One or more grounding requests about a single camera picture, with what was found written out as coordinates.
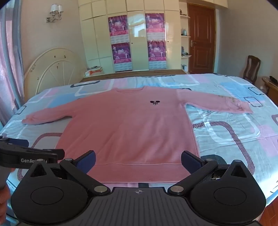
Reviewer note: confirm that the pink sweater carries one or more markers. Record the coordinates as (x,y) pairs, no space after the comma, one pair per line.
(130,130)

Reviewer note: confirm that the dark wooden chair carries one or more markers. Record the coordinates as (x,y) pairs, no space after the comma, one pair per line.
(252,67)

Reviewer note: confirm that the small white box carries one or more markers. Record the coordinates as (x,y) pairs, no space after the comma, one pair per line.
(184,67)

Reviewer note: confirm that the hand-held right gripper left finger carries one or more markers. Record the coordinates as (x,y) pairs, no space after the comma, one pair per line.
(85,162)

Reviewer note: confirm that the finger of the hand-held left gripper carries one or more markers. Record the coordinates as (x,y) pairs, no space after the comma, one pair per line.
(32,157)
(17,142)

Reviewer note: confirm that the brown wooden door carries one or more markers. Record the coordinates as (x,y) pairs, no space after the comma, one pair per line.
(201,39)

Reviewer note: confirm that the printed bedsheet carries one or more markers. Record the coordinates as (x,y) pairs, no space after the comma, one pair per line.
(217,97)

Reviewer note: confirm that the stack of flat boxes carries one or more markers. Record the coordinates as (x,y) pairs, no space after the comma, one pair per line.
(93,71)

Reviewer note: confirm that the cream wardrobe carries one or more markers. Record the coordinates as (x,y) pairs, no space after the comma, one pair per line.
(136,43)

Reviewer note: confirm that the person's left hand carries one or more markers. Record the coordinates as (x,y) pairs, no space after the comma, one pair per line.
(4,202)

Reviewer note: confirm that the round cream headboard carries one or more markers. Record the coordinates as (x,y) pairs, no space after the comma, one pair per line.
(54,69)

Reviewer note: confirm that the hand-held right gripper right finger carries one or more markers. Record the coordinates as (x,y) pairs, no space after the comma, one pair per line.
(191,162)

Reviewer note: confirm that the purple wall poster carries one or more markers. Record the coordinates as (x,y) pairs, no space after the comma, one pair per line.
(156,54)
(121,56)
(154,26)
(118,28)

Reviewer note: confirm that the pink sheer curtain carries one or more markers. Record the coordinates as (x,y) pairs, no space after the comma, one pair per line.
(8,76)

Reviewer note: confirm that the wooden side table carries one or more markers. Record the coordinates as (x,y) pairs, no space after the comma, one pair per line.
(270,87)

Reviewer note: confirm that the cream corner shelf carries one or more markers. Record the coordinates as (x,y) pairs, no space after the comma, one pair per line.
(184,37)

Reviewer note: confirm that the wall lamp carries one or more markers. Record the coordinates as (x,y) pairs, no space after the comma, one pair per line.
(55,12)

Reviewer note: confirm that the wooden bed frame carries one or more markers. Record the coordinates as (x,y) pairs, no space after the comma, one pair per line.
(130,74)

